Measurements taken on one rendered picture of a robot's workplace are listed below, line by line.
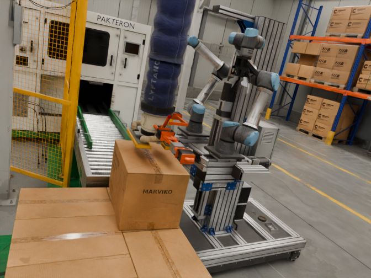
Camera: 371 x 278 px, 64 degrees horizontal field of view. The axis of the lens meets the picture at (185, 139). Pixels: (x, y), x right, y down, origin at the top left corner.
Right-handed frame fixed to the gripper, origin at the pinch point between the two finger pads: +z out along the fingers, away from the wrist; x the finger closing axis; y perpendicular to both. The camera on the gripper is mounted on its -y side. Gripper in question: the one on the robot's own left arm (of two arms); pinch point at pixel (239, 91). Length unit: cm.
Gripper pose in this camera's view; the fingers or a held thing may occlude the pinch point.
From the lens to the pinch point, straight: 181.5
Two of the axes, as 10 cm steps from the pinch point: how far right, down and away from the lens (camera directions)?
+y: -8.8, -0.5, -4.8
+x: 4.3, 3.3, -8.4
